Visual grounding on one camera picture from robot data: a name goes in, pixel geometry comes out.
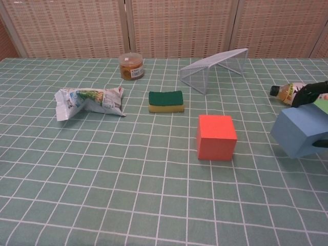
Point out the green foam cube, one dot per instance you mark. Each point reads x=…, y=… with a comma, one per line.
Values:
x=323, y=106

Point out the green yellow scrubbing sponge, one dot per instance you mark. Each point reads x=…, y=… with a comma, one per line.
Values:
x=166, y=98

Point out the clear jar with orange snacks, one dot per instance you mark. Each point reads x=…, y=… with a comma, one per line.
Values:
x=131, y=67

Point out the reddish woven screen panel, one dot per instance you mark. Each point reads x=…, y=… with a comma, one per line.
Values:
x=6, y=41

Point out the green white checked tablecloth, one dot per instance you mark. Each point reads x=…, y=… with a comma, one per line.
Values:
x=128, y=166

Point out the orange foam cube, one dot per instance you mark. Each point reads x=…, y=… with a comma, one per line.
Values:
x=216, y=138

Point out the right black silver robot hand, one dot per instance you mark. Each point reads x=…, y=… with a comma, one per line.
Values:
x=306, y=93

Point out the orange tea plastic bottle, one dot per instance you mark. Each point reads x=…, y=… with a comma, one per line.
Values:
x=284, y=93

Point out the crumpled white snack bag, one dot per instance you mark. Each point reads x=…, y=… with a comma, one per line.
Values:
x=94, y=101

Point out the blue foam cube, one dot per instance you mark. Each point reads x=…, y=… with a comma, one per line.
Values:
x=294, y=130

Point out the beige woven bamboo screen panel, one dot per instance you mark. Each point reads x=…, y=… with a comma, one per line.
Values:
x=69, y=28
x=182, y=28
x=279, y=25
x=323, y=50

